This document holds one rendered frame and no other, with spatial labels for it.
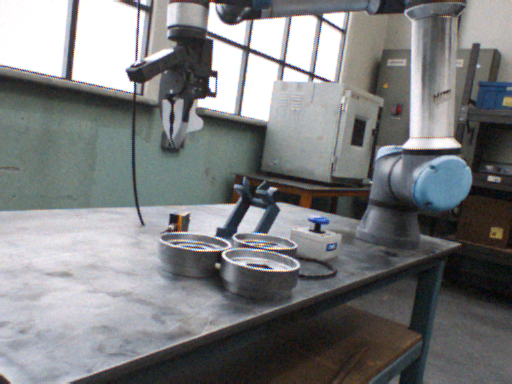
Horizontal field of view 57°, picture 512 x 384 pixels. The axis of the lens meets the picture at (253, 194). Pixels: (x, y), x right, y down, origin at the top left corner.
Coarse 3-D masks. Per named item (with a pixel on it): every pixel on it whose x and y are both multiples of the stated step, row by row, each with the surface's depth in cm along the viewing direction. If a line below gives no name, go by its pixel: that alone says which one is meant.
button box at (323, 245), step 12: (300, 228) 88; (312, 228) 88; (300, 240) 85; (312, 240) 84; (324, 240) 83; (336, 240) 87; (300, 252) 85; (312, 252) 84; (324, 252) 84; (336, 252) 88
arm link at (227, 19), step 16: (288, 0) 98; (304, 0) 99; (320, 0) 100; (336, 0) 100; (352, 0) 101; (368, 0) 102; (384, 0) 102; (224, 16) 98; (240, 16) 96; (256, 16) 99; (272, 16) 100; (288, 16) 102
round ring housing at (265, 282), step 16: (224, 256) 61; (240, 256) 67; (256, 256) 67; (272, 256) 67; (224, 272) 60; (240, 272) 58; (256, 272) 57; (272, 272) 57; (288, 272) 59; (240, 288) 59; (256, 288) 58; (272, 288) 58; (288, 288) 59
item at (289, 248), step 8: (232, 240) 74; (240, 240) 78; (248, 240) 79; (256, 240) 79; (264, 240) 80; (272, 240) 80; (280, 240) 79; (288, 240) 78; (232, 248) 73; (256, 248) 70; (264, 248) 70; (272, 248) 70; (280, 248) 70; (288, 248) 71; (296, 248) 73; (288, 256) 71
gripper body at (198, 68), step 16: (176, 32) 83; (192, 32) 83; (192, 48) 88; (208, 48) 88; (192, 64) 86; (208, 64) 89; (160, 80) 87; (176, 80) 84; (192, 80) 84; (208, 80) 87; (208, 96) 87
